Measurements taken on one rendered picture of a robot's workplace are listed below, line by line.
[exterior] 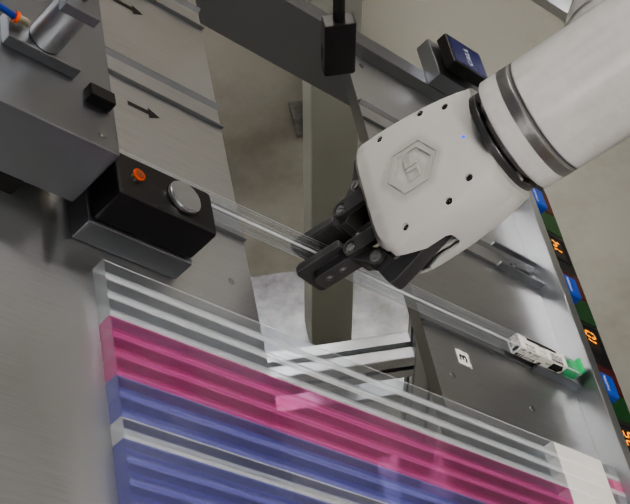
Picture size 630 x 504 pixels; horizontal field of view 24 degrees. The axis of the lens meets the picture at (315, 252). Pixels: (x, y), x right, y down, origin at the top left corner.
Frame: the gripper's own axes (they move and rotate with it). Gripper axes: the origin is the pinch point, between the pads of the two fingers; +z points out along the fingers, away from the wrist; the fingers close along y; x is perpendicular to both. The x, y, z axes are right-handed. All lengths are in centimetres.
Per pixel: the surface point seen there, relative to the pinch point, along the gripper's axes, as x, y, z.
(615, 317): 108, -56, 13
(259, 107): 80, -109, 49
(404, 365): 60, -32, 25
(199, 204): -16.2, 5.6, -0.9
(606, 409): 29.4, 4.4, -5.9
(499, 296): 23.0, -6.3, -2.7
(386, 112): 14.8, -23.9, -1.3
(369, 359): 56, -33, 28
